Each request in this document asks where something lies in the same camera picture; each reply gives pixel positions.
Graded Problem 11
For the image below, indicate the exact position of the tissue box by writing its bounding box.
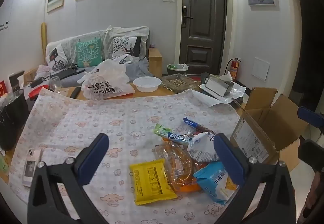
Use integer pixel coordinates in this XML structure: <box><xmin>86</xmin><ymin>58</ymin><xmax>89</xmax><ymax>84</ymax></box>
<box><xmin>205</xmin><ymin>74</ymin><xmax>234</xmax><ymax>97</ymax></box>

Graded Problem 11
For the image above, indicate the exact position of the green snack bar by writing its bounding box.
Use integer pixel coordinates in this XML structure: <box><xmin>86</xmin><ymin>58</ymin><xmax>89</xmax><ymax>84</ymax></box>
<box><xmin>153</xmin><ymin>124</ymin><xmax>195</xmax><ymax>144</ymax></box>

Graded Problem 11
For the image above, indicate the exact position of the white plastic bowl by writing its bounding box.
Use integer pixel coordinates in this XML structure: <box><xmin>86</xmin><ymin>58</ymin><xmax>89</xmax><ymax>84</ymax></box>
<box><xmin>133</xmin><ymin>77</ymin><xmax>162</xmax><ymax>93</ymax></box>

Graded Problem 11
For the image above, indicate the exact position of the wine glass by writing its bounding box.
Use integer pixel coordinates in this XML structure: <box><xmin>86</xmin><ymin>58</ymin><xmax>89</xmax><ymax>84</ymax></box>
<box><xmin>50</xmin><ymin>76</ymin><xmax>63</xmax><ymax>93</ymax></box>

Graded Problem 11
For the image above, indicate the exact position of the door lock handle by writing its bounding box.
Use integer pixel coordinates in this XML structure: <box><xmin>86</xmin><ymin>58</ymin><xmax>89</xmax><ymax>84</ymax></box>
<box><xmin>182</xmin><ymin>6</ymin><xmax>193</xmax><ymax>28</ymax></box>

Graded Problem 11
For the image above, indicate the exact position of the black power adapter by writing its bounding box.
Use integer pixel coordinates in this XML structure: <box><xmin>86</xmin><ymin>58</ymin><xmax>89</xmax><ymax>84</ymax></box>
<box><xmin>30</xmin><ymin>76</ymin><xmax>52</xmax><ymax>88</ymax></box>

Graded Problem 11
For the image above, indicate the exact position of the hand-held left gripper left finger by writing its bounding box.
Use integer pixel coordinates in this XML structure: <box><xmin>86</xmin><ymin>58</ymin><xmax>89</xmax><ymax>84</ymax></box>
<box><xmin>27</xmin><ymin>133</ymin><xmax>110</xmax><ymax>224</ymax></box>

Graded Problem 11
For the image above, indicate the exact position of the white tree print tote bag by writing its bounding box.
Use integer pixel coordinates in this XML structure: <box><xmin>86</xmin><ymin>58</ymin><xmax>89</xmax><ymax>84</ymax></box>
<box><xmin>103</xmin><ymin>25</ymin><xmax>150</xmax><ymax>61</ymax></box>

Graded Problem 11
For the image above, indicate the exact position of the glass tray of nuts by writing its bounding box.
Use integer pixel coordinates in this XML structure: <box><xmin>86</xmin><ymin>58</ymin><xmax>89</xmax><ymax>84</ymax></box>
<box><xmin>161</xmin><ymin>73</ymin><xmax>201</xmax><ymax>93</ymax></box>

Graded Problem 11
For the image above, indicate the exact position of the grey sofa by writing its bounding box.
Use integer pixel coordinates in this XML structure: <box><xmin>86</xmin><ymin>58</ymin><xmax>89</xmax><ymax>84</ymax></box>
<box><xmin>38</xmin><ymin>26</ymin><xmax>150</xmax><ymax>88</ymax></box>

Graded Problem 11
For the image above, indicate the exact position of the cardboard box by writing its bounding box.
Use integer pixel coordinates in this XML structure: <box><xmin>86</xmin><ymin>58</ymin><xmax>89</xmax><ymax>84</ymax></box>
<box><xmin>230</xmin><ymin>87</ymin><xmax>310</xmax><ymax>172</ymax></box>

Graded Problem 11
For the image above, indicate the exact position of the blue wrapped snack bar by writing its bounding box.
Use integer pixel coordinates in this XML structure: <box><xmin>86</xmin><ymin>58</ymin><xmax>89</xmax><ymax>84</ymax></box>
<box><xmin>183</xmin><ymin>117</ymin><xmax>216</xmax><ymax>136</ymax></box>

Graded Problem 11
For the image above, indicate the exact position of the teal tree pillow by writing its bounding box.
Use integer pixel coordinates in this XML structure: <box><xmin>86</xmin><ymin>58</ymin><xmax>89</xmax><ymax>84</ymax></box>
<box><xmin>75</xmin><ymin>38</ymin><xmax>103</xmax><ymax>68</ymax></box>

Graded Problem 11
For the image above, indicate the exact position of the clear orange snack pack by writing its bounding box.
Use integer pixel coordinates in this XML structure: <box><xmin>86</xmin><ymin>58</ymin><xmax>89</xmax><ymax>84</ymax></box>
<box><xmin>154</xmin><ymin>137</ymin><xmax>203</xmax><ymax>193</ymax></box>

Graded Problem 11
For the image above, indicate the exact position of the grey garment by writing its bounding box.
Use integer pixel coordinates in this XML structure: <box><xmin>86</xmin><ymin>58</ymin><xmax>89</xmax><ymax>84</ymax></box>
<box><xmin>125</xmin><ymin>57</ymin><xmax>155</xmax><ymax>83</ymax></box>

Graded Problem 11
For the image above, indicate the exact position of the black and white pillow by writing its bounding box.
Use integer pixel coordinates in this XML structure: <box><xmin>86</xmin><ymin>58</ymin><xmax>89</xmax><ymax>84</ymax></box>
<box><xmin>45</xmin><ymin>43</ymin><xmax>72</xmax><ymax>72</ymax></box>

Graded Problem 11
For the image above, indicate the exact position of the dark entrance door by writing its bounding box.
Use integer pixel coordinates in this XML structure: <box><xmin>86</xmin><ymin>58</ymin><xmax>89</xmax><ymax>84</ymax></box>
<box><xmin>179</xmin><ymin>0</ymin><xmax>227</xmax><ymax>75</ymax></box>

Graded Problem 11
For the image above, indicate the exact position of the trash bin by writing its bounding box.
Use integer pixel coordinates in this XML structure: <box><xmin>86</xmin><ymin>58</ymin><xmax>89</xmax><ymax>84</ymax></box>
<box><xmin>166</xmin><ymin>63</ymin><xmax>189</xmax><ymax>79</ymax></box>

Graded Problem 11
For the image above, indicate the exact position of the white snack bag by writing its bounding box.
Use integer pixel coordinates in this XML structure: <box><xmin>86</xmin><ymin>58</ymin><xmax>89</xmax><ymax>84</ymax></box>
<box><xmin>187</xmin><ymin>131</ymin><xmax>221</xmax><ymax>163</ymax></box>

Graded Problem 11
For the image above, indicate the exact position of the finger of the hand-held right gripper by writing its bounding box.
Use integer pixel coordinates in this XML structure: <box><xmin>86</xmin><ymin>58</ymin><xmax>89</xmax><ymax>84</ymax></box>
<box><xmin>297</xmin><ymin>139</ymin><xmax>324</xmax><ymax>173</ymax></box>
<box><xmin>297</xmin><ymin>106</ymin><xmax>324</xmax><ymax>130</ymax></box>

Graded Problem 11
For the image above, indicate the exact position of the light blue snack bag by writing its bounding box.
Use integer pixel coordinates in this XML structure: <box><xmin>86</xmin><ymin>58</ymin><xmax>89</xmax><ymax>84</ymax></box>
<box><xmin>193</xmin><ymin>161</ymin><xmax>239</xmax><ymax>205</ymax></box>

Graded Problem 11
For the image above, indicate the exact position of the printed tablecloth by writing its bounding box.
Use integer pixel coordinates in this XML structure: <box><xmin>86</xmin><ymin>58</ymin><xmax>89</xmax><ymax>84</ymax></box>
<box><xmin>9</xmin><ymin>87</ymin><xmax>243</xmax><ymax>224</ymax></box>

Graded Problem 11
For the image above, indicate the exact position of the white smartphone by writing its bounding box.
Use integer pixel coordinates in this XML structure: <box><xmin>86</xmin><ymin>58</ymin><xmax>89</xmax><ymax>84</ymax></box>
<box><xmin>21</xmin><ymin>148</ymin><xmax>42</xmax><ymax>187</ymax></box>

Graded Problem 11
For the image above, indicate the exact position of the wooden side cabinet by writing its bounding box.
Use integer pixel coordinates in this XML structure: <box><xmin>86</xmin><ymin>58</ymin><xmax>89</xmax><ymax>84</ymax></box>
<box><xmin>148</xmin><ymin>48</ymin><xmax>163</xmax><ymax>79</ymax></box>

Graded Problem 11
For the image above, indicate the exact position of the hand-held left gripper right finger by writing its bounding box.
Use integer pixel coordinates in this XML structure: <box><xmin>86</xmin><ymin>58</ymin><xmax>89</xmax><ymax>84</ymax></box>
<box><xmin>214</xmin><ymin>133</ymin><xmax>296</xmax><ymax>224</ymax></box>

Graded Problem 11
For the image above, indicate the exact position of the white wall panel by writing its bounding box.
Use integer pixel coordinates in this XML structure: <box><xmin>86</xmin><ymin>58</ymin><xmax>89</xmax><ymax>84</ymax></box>
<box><xmin>252</xmin><ymin>56</ymin><xmax>270</xmax><ymax>82</ymax></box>

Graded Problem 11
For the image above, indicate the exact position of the red fire extinguisher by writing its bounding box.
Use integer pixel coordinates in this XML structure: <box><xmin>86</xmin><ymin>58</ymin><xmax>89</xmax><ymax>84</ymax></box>
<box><xmin>226</xmin><ymin>58</ymin><xmax>241</xmax><ymax>80</ymax></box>

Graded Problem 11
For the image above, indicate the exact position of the yellow snack packet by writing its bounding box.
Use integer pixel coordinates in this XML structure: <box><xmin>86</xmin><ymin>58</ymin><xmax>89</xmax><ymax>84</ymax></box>
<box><xmin>129</xmin><ymin>159</ymin><xmax>178</xmax><ymax>206</ymax></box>

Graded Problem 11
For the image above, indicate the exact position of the red lid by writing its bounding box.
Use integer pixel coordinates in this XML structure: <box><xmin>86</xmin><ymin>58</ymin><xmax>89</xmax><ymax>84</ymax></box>
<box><xmin>28</xmin><ymin>85</ymin><xmax>49</xmax><ymax>99</ymax></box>

